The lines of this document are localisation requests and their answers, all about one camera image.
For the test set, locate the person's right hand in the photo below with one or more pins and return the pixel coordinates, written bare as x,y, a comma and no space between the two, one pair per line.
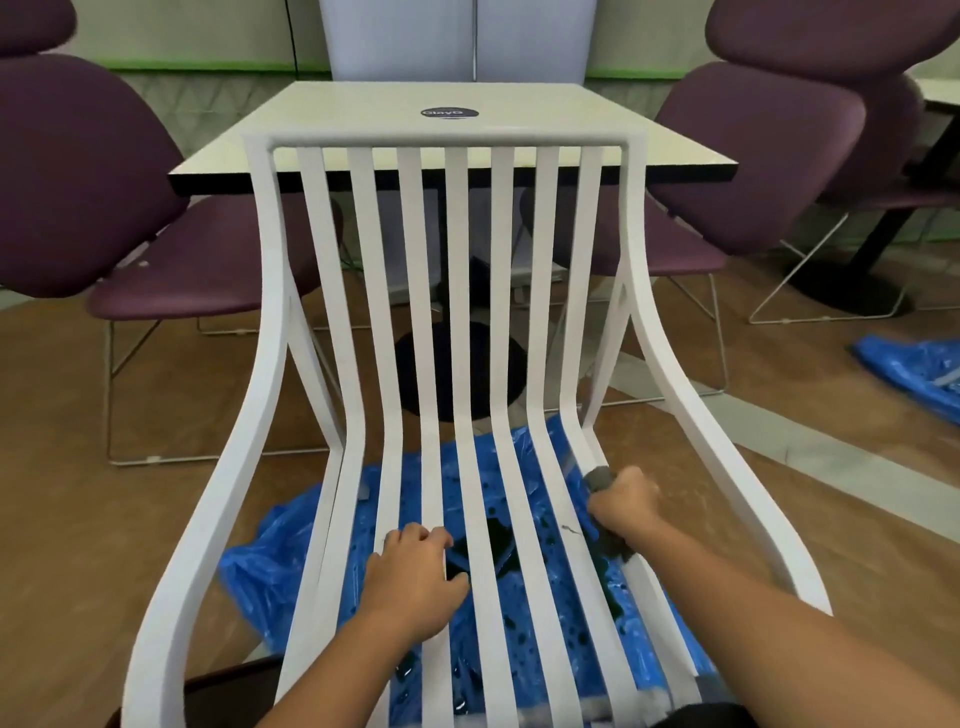
626,506

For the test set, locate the person's left hand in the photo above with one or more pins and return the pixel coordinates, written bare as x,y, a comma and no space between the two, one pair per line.
412,592

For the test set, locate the grey cleaning cloth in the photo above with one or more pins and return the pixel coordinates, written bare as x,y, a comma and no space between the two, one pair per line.
600,476

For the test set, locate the white slatted chair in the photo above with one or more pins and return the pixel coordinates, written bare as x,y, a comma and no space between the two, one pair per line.
247,412

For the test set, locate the person's left forearm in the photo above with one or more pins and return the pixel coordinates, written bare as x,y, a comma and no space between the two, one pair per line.
337,682

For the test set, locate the person's right forearm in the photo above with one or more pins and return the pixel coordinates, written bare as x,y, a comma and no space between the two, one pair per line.
787,637

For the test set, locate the purple lounge chair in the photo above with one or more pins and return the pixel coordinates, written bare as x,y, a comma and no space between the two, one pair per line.
75,180
757,142
877,135

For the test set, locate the blue plastic sheet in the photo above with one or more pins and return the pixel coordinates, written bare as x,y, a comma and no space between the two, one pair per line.
255,562
915,367

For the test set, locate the dark brown tray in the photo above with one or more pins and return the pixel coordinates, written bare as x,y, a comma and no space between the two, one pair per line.
225,690

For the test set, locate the black round table base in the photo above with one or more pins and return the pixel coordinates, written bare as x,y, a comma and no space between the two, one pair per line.
847,289
409,375

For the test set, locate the round dark sticker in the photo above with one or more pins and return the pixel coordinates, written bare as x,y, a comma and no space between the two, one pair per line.
450,113

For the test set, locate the cream square table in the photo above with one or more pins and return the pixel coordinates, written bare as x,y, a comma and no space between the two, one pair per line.
337,112
941,90

